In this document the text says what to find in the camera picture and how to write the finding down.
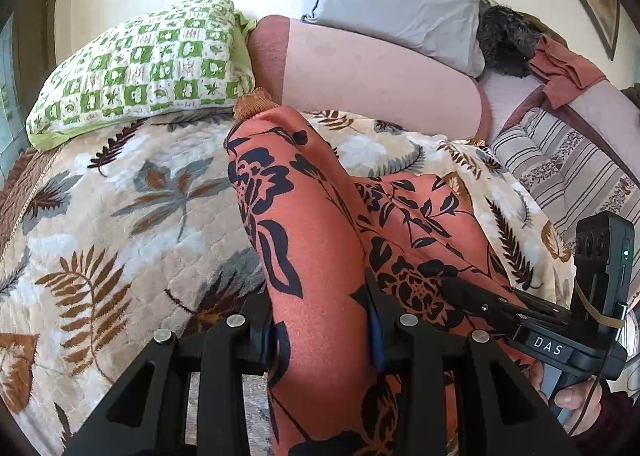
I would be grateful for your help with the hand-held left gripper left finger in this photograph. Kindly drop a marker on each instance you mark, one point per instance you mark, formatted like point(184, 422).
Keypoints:
point(250, 336)

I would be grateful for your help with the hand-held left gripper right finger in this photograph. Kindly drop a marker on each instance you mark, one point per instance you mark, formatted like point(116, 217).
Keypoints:
point(375, 336)

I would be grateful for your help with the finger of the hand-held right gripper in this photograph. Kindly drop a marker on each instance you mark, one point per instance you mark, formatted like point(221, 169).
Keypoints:
point(545, 308)
point(475, 301)

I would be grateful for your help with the orange floral print garment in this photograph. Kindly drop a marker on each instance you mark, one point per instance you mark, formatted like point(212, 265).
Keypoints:
point(310, 236)

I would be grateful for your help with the person's right forearm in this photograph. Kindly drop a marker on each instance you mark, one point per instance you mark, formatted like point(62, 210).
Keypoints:
point(615, 426)

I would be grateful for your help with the person's right hand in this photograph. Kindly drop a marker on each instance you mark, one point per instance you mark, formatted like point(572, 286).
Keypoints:
point(575, 398)

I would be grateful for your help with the striped cushion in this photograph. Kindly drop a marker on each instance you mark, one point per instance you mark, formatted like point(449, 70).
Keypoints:
point(575, 171)

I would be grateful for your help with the leaf print blanket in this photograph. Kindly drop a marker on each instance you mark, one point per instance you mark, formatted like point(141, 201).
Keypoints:
point(125, 236)

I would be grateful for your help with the pink bed sheet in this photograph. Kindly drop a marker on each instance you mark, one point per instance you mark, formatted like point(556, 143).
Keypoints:
point(505, 101)

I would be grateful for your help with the rust coloured cloth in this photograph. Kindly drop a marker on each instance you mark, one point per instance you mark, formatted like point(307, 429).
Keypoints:
point(565, 68)

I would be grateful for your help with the pink bolster pillow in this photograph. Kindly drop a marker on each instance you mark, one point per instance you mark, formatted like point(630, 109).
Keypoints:
point(375, 76)

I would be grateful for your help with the dark furry cloth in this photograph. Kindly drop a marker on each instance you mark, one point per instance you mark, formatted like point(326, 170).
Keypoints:
point(505, 41)

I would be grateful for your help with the green checked pillow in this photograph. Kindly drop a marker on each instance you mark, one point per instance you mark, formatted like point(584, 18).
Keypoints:
point(140, 71)

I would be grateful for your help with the window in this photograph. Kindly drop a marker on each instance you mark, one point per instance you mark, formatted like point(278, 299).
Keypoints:
point(9, 96)

